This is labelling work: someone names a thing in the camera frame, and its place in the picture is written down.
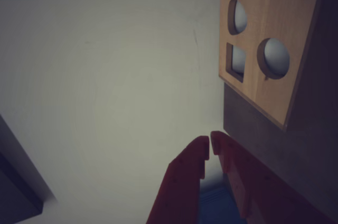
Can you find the blue table clamp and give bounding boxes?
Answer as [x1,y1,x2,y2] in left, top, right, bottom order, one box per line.
[200,185,242,224]

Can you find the wooden shape sorter box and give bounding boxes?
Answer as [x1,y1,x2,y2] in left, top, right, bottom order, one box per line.
[218,0,338,132]

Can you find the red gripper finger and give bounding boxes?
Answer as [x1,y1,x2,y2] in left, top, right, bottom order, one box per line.
[146,136,210,224]
[210,130,338,224]

